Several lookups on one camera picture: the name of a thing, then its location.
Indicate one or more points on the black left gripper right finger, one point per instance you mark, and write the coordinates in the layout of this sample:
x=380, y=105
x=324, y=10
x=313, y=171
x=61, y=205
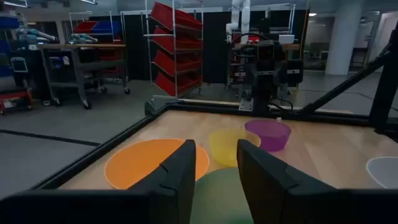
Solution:
x=267, y=193

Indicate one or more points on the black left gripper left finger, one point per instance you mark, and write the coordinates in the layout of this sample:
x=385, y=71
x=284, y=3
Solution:
x=168, y=193

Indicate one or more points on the grey white-rimmed plastic bowl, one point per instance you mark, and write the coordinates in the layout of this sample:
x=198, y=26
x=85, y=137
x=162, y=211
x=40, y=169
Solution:
x=385, y=171

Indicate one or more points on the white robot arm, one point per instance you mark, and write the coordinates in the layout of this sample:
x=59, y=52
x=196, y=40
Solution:
x=245, y=18

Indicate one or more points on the pale blue robot arm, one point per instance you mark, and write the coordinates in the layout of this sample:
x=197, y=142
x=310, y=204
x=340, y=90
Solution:
x=37, y=34
x=82, y=38

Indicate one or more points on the purple plastic bowl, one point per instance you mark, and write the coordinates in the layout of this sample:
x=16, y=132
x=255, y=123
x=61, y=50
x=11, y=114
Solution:
x=270, y=133

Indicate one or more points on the yellow plastic bowl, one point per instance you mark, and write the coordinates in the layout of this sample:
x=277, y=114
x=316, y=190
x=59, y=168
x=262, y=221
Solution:
x=224, y=146

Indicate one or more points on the small white box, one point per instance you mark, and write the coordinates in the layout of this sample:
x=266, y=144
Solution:
x=286, y=39

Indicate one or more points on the grey wheeled workbench cart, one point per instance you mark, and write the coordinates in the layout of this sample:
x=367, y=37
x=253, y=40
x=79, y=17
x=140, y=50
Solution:
x=77, y=67

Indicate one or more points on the white round column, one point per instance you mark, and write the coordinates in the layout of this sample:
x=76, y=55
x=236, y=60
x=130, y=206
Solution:
x=343, y=37

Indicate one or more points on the blue flat storage bin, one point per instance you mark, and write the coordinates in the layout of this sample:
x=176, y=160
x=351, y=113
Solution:
x=109, y=27

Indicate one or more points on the red low trolley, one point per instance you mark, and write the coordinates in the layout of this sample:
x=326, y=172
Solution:
x=15, y=95

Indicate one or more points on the red flat storage bin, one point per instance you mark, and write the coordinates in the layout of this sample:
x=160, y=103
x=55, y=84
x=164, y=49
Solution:
x=84, y=26

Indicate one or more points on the small grey tablet screen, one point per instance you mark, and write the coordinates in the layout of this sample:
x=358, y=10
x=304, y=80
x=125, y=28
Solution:
x=19, y=64

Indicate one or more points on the black table edge frame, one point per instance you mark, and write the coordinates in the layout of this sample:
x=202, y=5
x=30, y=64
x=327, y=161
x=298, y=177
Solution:
x=202, y=108

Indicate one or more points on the black camera support frame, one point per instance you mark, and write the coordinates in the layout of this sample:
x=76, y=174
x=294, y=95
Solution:
x=385, y=87

